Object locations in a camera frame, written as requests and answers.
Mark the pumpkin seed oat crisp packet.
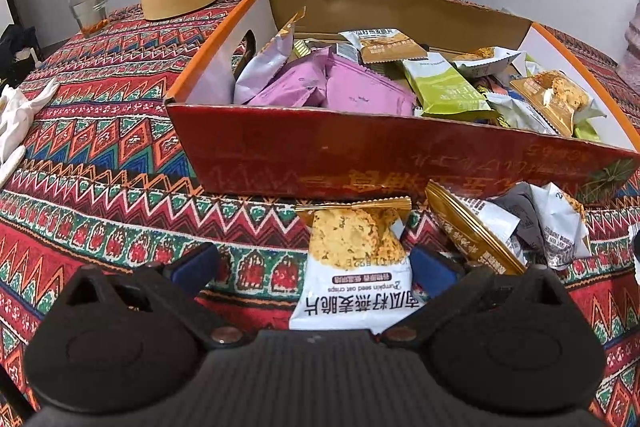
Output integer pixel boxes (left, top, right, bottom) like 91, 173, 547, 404
288, 196, 423, 335

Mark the gold edged snack packet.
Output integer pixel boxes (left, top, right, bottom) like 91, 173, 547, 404
425, 181, 525, 275

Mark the colourful patterned tablecloth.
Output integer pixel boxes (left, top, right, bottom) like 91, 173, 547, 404
1, 0, 639, 426

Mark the green white snack packet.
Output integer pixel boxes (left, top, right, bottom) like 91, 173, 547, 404
401, 52, 495, 121

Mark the pink snack packet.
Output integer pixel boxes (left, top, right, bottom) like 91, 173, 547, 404
247, 48, 330, 108
322, 53, 416, 117

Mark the oat crisp packet right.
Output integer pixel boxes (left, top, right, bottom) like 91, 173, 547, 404
510, 70, 605, 138

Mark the orange cardboard snack box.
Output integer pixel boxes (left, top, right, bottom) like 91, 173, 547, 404
165, 0, 639, 202

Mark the lilac silver snack packet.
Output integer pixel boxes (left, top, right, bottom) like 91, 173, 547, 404
233, 6, 306, 105

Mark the white cloth glove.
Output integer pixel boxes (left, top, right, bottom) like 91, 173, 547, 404
0, 80, 60, 187

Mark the brown oat crisp packet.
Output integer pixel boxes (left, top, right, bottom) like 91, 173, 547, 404
340, 28, 428, 65

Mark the black folding chair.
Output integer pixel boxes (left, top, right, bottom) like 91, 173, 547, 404
0, 24, 40, 87

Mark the pink textured vase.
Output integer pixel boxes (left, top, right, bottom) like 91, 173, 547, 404
617, 4, 640, 92

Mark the glass cup with drink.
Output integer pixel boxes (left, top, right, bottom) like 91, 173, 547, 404
67, 0, 108, 37

